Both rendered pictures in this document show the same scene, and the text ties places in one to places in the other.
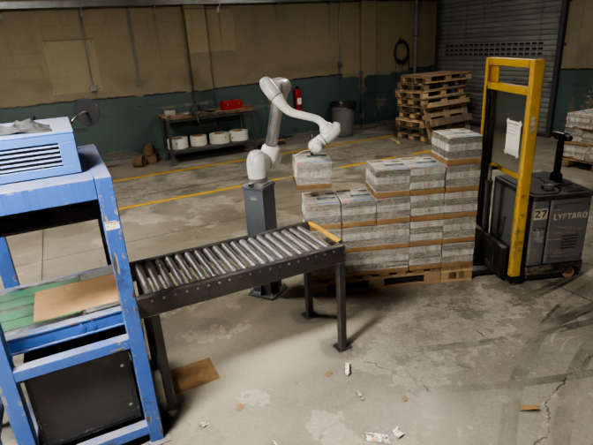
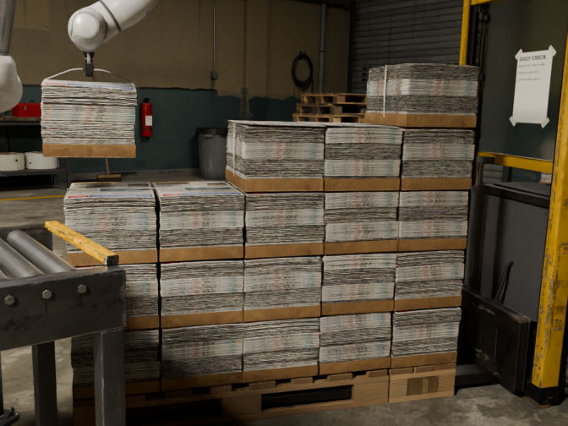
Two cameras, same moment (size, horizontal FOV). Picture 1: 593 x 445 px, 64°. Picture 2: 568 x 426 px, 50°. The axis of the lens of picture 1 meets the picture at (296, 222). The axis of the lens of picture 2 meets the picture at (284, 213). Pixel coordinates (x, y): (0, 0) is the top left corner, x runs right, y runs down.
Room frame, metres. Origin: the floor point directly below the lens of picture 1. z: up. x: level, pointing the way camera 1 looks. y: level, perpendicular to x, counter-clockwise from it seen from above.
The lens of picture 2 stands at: (1.64, -0.38, 1.13)
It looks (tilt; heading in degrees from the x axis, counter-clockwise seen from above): 10 degrees down; 348
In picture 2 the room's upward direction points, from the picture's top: 2 degrees clockwise
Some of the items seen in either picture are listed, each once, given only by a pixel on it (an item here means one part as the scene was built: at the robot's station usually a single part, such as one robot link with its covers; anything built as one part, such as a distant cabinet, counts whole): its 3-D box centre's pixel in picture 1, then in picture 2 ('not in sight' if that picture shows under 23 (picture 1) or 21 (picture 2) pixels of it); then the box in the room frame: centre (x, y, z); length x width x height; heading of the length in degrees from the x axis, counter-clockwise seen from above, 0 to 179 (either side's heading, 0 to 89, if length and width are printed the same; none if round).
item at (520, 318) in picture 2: (485, 248); (477, 328); (3.95, -1.72, 0.20); 0.62 x 0.05 x 0.30; 4
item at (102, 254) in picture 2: (324, 231); (78, 240); (3.10, -0.19, 0.81); 0.43 x 0.03 x 0.02; 25
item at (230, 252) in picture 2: (371, 239); (233, 299); (3.87, -0.65, 0.40); 1.16 x 0.38 x 0.51; 94
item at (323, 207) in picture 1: (371, 237); (232, 294); (3.87, -0.65, 0.42); 1.17 x 0.39 x 0.83; 94
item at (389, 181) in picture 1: (386, 177); (272, 155); (3.90, -0.79, 0.95); 0.38 x 0.29 x 0.23; 3
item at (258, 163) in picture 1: (257, 163); not in sight; (3.78, 0.29, 1.17); 0.18 x 0.16 x 0.22; 151
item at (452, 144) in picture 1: (452, 206); (410, 230); (3.93, -1.37, 0.65); 0.39 x 0.30 x 1.29; 4
